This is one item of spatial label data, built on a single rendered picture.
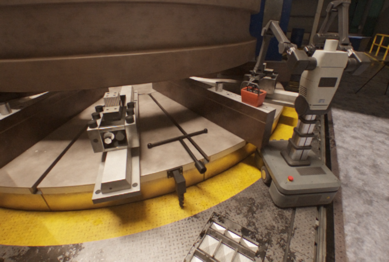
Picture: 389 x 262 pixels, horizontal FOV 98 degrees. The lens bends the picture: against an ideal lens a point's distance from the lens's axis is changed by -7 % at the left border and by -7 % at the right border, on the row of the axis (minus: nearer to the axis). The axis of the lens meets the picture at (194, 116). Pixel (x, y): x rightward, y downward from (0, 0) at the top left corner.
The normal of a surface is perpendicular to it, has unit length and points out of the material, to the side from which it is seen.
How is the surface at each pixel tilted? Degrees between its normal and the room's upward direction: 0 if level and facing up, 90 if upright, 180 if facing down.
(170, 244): 0
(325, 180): 0
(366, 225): 0
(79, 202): 90
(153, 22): 90
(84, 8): 90
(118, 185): 90
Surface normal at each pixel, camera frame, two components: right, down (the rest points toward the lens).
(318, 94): 0.04, 0.46
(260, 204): 0.00, -0.89
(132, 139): 0.27, 0.44
